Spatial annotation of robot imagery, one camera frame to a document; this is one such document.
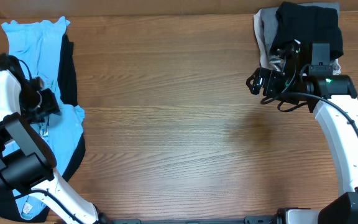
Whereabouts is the light blue t-shirt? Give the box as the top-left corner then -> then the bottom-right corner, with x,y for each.
1,16 -> 86,220

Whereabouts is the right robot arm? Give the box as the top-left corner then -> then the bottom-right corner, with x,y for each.
244,40 -> 358,223

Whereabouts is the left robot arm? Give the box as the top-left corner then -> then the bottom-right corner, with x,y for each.
0,54 -> 108,223

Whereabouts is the folded beige garment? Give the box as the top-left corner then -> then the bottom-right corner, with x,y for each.
253,9 -> 342,75

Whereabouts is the folded grey garment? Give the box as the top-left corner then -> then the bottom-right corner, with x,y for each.
260,2 -> 341,71

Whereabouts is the folded black garment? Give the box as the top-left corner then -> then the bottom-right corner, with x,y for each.
270,1 -> 344,60

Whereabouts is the black t-shirt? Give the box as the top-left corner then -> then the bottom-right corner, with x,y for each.
0,34 -> 86,223

